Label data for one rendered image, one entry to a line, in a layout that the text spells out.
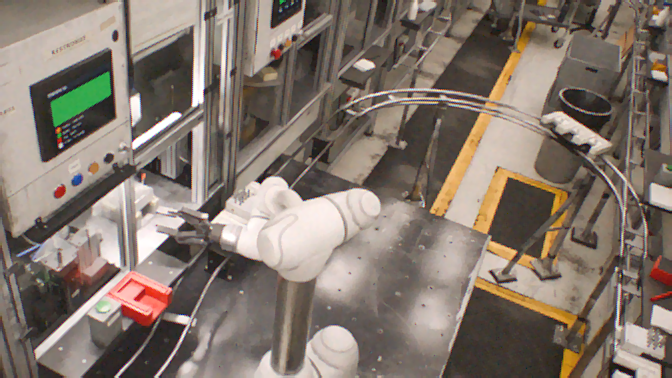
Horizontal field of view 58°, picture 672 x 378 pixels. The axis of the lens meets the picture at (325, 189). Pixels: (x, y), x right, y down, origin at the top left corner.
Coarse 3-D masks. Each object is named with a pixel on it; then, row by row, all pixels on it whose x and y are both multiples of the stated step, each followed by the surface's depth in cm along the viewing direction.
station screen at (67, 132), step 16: (80, 80) 141; (112, 80) 151; (48, 96) 133; (112, 96) 154; (80, 112) 145; (96, 112) 150; (112, 112) 156; (64, 128) 142; (80, 128) 147; (96, 128) 152; (64, 144) 144
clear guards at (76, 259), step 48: (144, 0) 157; (192, 0) 177; (144, 48) 164; (192, 48) 186; (144, 96) 172; (192, 96) 197; (144, 144) 181; (48, 240) 156; (96, 240) 176; (48, 288) 164; (96, 288) 186; (48, 336) 172
